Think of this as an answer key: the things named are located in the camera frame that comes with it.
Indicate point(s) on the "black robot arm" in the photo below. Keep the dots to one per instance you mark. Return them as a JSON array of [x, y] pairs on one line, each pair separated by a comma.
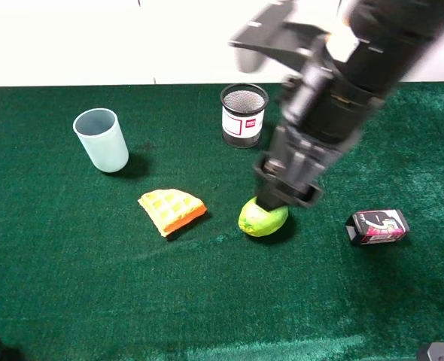
[[343, 77]]

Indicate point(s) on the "green lemon toy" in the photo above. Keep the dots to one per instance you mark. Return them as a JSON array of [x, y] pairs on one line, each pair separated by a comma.
[[255, 221]]

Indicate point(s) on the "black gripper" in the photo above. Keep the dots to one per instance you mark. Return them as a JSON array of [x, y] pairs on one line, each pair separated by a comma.
[[287, 171]]

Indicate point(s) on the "black mesh pen holder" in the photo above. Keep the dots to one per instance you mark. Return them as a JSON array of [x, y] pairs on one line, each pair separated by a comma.
[[243, 108]]

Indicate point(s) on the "black pink small box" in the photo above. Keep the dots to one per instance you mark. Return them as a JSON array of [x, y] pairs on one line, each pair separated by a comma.
[[376, 227]]

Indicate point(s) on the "light blue plastic cup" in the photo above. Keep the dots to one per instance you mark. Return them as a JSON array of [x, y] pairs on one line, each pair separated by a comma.
[[100, 134]]

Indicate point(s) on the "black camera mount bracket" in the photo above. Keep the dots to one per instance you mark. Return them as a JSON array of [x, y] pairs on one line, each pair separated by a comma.
[[271, 35]]

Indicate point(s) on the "orange waffle slice toy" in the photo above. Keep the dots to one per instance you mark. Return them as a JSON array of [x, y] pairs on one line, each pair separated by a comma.
[[171, 209]]

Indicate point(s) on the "green felt table cloth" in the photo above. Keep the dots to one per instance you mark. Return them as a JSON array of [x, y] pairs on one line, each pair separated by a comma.
[[86, 275]]

